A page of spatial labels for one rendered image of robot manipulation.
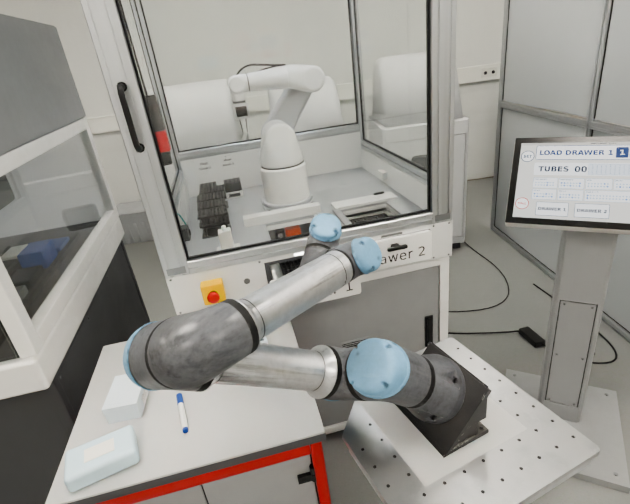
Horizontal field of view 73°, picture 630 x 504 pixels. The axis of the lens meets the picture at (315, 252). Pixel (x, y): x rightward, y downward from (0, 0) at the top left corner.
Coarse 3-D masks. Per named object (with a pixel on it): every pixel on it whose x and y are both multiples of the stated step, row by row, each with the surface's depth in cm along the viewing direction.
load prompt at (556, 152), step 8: (536, 152) 145; (544, 152) 144; (552, 152) 143; (560, 152) 142; (568, 152) 141; (576, 152) 140; (584, 152) 139; (592, 152) 138; (600, 152) 137; (608, 152) 136; (616, 152) 135; (624, 152) 134
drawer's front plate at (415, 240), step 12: (384, 240) 151; (396, 240) 151; (408, 240) 152; (420, 240) 154; (384, 252) 152; (396, 252) 153; (408, 252) 154; (420, 252) 156; (384, 264) 154; (396, 264) 155
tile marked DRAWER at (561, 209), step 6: (540, 204) 141; (546, 204) 140; (552, 204) 139; (558, 204) 139; (564, 204) 138; (540, 210) 140; (546, 210) 140; (552, 210) 139; (558, 210) 138; (564, 210) 137; (564, 216) 137
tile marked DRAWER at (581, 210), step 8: (576, 208) 136; (584, 208) 135; (592, 208) 134; (600, 208) 133; (608, 208) 132; (576, 216) 136; (584, 216) 135; (592, 216) 134; (600, 216) 133; (608, 216) 132
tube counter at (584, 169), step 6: (576, 168) 139; (582, 168) 138; (588, 168) 137; (594, 168) 137; (600, 168) 136; (606, 168) 135; (612, 168) 135; (618, 168) 134; (624, 168) 133; (576, 174) 138; (582, 174) 138; (588, 174) 137; (594, 174) 136; (600, 174) 136; (606, 174) 135; (612, 174) 134; (618, 174) 133; (624, 174) 133
